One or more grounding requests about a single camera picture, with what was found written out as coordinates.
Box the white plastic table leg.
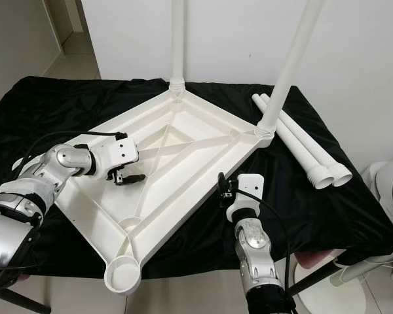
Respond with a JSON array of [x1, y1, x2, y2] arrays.
[[259, 93, 353, 187], [251, 95, 333, 190], [255, 0, 327, 138], [169, 0, 187, 97]]

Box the black cloth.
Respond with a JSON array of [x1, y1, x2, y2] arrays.
[[0, 75, 393, 272]]

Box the black metal table leg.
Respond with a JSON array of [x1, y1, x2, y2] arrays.
[[0, 281, 52, 314], [288, 252, 340, 296]]

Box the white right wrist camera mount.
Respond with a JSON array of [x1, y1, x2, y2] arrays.
[[226, 173, 264, 222]]

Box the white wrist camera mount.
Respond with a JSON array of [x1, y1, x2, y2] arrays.
[[90, 134, 140, 174], [226, 173, 264, 222]]

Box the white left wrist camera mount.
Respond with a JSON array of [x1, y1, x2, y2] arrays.
[[90, 134, 140, 174]]

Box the white pedestal fan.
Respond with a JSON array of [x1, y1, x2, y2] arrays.
[[293, 154, 393, 314]]

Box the white door frame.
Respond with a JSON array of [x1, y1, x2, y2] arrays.
[[39, 0, 83, 53]]

